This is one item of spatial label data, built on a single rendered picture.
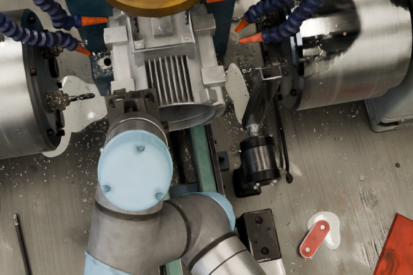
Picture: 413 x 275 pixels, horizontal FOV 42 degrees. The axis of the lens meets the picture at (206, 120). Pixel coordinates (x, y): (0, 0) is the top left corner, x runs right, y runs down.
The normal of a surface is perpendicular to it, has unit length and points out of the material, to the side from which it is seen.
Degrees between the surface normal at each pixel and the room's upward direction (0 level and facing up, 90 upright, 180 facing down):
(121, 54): 0
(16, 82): 21
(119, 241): 28
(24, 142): 73
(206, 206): 49
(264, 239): 0
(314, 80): 54
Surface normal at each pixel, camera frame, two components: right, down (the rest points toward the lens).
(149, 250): 0.81, 0.24
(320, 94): 0.18, 0.82
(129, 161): 0.12, 0.23
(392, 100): -0.98, 0.16
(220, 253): -0.05, -0.47
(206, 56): 0.04, -0.29
